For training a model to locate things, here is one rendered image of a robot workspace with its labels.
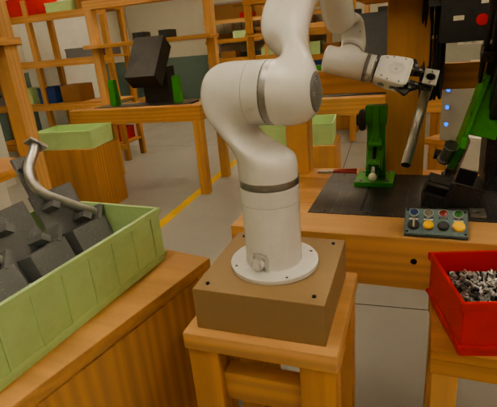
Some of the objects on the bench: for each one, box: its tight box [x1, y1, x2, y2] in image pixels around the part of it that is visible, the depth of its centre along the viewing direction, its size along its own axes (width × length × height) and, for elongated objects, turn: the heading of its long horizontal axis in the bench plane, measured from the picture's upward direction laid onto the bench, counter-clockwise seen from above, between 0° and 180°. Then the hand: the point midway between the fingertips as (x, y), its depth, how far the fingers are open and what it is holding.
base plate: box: [308, 173, 497, 224], centre depth 133 cm, size 42×110×2 cm, turn 82°
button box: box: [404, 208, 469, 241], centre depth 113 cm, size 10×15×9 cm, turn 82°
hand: (426, 81), depth 130 cm, fingers closed on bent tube, 3 cm apart
